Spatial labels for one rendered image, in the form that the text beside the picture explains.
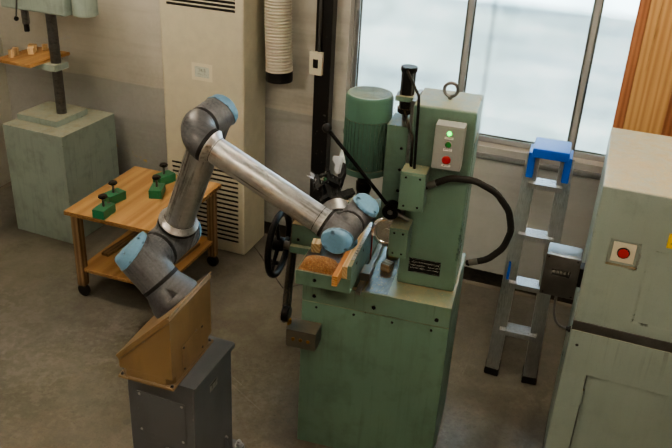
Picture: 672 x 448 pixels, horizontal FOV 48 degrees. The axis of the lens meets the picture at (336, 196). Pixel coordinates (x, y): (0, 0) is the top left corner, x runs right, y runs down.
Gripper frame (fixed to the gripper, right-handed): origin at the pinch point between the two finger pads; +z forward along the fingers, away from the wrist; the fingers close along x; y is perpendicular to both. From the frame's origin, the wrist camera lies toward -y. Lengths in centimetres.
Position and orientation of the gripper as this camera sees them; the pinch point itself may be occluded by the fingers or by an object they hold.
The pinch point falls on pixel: (327, 161)
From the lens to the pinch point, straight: 267.1
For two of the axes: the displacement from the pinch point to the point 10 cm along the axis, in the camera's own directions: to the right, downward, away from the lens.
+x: -7.3, 5.0, 4.6
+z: -1.9, -8.0, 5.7
